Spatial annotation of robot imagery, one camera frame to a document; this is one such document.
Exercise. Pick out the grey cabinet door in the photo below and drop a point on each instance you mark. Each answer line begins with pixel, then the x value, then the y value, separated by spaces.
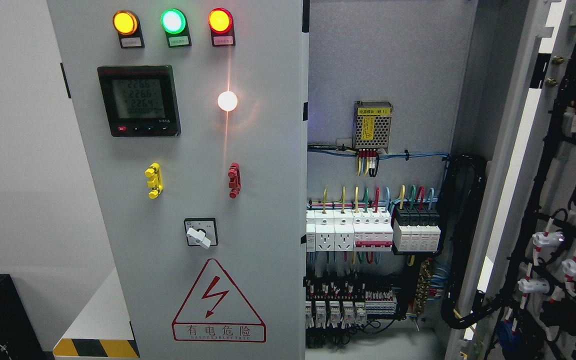
pixel 260 231
pixel 519 289

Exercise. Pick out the red indicator light left door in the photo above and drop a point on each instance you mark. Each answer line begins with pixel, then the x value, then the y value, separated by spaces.
pixel 221 25

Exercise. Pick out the green indicator light left door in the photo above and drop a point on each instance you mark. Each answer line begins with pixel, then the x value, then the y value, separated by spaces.
pixel 176 28

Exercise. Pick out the yellow indicator light left door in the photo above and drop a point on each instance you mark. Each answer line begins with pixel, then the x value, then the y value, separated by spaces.
pixel 127 25

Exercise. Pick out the red terminal clip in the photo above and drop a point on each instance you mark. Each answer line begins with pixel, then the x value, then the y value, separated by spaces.
pixel 235 180

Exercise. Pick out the white socket breaker row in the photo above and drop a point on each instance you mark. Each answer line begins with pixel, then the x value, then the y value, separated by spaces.
pixel 349 230

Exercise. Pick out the white lit indicator lamp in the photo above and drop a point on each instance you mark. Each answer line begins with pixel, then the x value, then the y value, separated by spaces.
pixel 227 101

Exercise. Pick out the perforated metal power supply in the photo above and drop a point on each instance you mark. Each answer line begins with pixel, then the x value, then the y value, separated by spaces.
pixel 372 125

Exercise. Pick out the relay terminal row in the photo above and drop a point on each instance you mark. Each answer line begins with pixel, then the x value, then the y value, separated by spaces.
pixel 342 303

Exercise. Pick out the yellow terminal clip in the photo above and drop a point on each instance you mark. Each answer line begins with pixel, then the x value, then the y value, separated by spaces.
pixel 154 180

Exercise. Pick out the black white surge protector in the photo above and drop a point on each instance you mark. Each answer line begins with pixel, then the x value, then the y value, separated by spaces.
pixel 416 230

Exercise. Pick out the grey cabinet body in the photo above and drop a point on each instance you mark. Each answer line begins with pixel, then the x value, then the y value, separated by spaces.
pixel 455 72

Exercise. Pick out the red electric danger warning sticker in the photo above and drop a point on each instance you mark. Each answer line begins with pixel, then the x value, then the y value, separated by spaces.
pixel 216 310

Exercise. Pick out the black digital power meter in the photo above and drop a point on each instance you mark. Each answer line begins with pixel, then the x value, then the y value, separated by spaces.
pixel 140 101

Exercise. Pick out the brass ground bar right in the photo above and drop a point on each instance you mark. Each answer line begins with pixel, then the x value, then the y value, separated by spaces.
pixel 423 284

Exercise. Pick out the white rotary selector switch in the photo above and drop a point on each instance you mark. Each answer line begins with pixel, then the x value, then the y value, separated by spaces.
pixel 201 232

